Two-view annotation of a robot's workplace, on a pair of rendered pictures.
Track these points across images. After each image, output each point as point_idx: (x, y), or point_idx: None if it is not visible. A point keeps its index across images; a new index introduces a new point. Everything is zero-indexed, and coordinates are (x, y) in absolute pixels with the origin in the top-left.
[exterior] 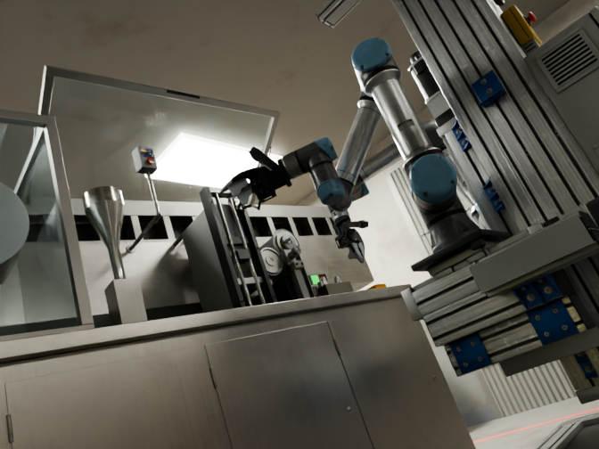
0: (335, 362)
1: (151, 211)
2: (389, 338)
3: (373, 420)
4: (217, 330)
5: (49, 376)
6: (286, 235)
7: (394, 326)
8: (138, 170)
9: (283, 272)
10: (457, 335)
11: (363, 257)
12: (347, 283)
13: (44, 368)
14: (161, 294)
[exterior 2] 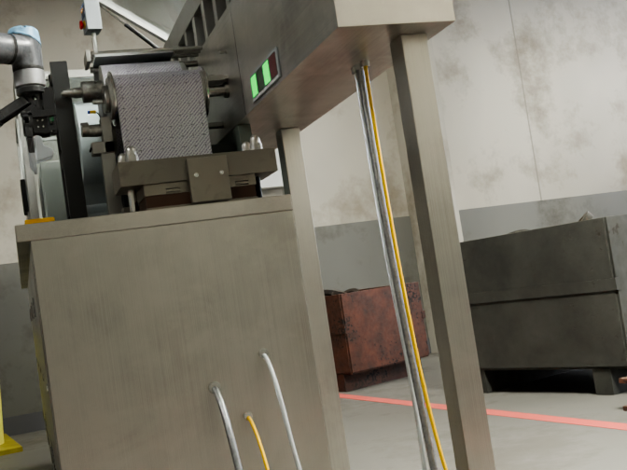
0: (36, 323)
1: (187, 19)
2: (36, 311)
3: (47, 398)
4: (29, 271)
5: (29, 288)
6: (102, 89)
7: (34, 294)
8: None
9: (170, 117)
10: None
11: (30, 167)
12: (117, 168)
13: (29, 283)
14: None
